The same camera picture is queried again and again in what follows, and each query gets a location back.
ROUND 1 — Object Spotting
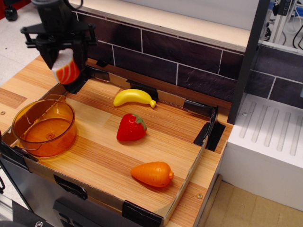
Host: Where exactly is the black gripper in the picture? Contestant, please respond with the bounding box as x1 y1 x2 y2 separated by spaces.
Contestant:
20 21 97 72

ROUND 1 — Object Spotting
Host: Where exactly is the toy salmon sushi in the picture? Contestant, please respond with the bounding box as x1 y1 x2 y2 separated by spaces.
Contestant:
52 48 80 85

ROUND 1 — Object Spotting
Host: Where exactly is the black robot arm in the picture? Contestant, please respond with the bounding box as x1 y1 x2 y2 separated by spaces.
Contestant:
20 0 97 72

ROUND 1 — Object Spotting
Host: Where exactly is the orange transparent plastic pot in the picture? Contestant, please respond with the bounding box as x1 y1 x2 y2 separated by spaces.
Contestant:
11 95 77 158

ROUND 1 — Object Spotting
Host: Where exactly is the cardboard fence with black tape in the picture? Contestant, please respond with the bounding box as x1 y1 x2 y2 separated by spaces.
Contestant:
0 58 232 227

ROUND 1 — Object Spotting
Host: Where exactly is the toy yellow banana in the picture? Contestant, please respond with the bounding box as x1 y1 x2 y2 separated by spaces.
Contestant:
113 89 156 108

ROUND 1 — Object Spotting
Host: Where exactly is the toy strawberry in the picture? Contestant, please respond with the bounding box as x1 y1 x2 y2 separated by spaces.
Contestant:
116 113 147 141

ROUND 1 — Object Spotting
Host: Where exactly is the beige wooden shelf ledge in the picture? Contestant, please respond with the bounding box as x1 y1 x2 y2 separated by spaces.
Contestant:
80 0 250 52

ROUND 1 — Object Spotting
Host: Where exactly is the toy orange carrot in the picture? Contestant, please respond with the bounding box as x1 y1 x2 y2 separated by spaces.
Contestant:
130 162 174 188

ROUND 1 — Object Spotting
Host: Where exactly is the white ridged sink drainboard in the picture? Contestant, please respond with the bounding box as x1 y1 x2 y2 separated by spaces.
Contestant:
219 95 303 210

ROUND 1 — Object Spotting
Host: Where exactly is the dark grey vertical post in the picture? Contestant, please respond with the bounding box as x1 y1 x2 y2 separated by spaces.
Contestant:
227 0 270 124

